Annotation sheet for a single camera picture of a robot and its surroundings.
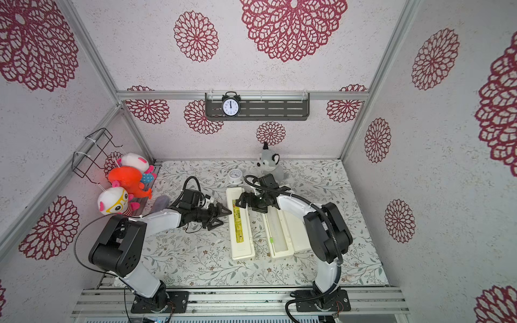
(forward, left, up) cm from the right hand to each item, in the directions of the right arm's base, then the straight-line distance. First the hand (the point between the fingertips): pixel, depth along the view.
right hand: (242, 203), depth 90 cm
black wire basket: (+7, +58, +24) cm, 63 cm away
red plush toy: (+6, +50, +10) cm, 51 cm away
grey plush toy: (+17, -11, +8) cm, 22 cm away
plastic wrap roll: (-11, -15, -4) cm, 19 cm away
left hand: (-5, +6, -3) cm, 9 cm away
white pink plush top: (+16, +51, +11) cm, 55 cm away
